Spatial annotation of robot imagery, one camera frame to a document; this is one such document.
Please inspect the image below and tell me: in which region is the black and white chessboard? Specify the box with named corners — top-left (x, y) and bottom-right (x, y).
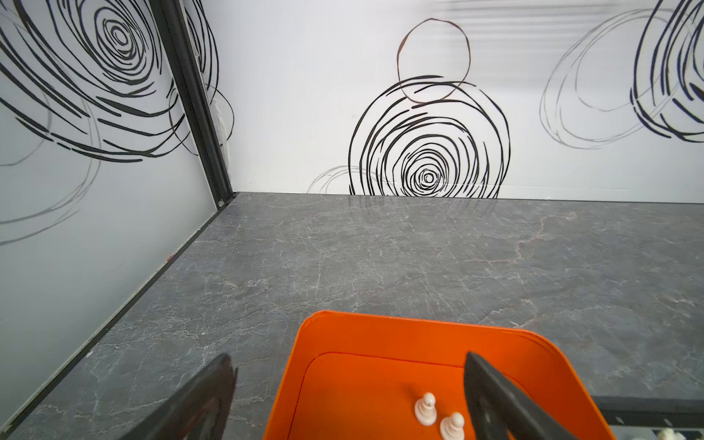
top-left (592, 396), bottom-right (703, 440)

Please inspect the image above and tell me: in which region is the white chess pawn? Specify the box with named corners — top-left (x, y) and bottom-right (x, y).
top-left (414, 392), bottom-right (437, 426)
top-left (440, 412), bottom-right (465, 440)

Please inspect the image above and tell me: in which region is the black vertical frame post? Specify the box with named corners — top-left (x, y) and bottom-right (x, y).
top-left (150, 0), bottom-right (235, 210)

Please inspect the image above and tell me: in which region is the orange plastic tray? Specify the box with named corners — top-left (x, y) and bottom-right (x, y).
top-left (265, 311), bottom-right (612, 439)

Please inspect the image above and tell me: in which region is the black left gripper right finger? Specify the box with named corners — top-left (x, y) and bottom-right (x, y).
top-left (464, 352), bottom-right (575, 440)

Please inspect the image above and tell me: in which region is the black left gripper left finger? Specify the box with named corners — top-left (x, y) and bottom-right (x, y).
top-left (122, 353), bottom-right (238, 440)

